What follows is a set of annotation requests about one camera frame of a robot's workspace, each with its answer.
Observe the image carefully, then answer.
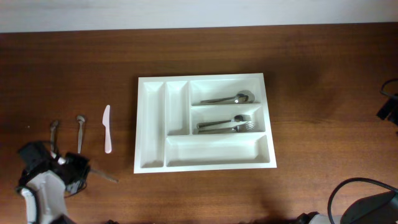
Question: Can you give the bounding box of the metal fork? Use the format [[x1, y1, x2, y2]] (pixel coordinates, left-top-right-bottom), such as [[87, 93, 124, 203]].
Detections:
[[198, 123, 256, 134], [197, 114, 252, 129]]

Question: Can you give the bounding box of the metal tablespoon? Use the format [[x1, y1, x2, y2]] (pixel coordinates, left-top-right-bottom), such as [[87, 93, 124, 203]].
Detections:
[[200, 95, 237, 104], [234, 90, 256, 104]]

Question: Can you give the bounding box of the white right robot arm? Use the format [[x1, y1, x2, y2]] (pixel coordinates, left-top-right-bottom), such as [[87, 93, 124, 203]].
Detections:
[[293, 177, 397, 224]]

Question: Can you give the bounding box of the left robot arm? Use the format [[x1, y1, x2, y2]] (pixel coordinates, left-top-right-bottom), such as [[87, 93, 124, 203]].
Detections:
[[16, 141, 91, 223]]

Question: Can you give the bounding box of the small dark metal teaspoon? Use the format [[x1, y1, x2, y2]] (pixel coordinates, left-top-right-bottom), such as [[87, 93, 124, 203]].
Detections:
[[50, 120, 59, 152]]

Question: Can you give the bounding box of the pink plastic knife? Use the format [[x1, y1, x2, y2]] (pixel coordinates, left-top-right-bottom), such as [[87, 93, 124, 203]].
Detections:
[[102, 105, 112, 154]]

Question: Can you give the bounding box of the white plastic cutlery tray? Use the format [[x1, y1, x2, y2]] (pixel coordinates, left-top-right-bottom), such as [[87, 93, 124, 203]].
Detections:
[[134, 73, 277, 174]]

